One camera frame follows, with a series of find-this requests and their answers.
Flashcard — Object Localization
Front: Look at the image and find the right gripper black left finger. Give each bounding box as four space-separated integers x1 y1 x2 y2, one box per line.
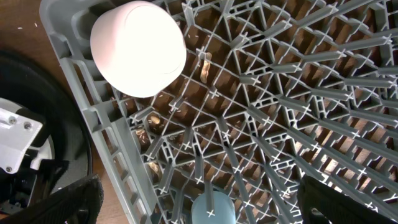
1 174 104 224

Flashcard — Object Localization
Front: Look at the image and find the pink bowl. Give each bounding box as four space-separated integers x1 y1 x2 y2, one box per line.
90 1 187 98

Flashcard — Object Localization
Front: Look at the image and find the round black tray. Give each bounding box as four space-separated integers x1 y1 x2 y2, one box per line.
1 51 93 194

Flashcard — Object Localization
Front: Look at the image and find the grey dishwasher rack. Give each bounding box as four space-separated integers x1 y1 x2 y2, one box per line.
40 0 397 223

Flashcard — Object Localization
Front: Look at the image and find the grey round plate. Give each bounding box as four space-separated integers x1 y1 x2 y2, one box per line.
28 136 55 170

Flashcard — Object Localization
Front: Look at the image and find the light blue plastic cup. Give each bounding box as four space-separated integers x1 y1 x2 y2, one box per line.
191 191 236 224

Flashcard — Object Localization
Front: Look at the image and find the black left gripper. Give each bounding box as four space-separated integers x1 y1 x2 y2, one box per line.
1 98 68 215

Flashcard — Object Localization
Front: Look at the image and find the peanut in rack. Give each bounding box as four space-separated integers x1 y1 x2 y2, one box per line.
200 52 212 83

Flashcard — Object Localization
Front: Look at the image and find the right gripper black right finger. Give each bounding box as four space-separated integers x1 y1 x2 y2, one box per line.
297 175 395 224

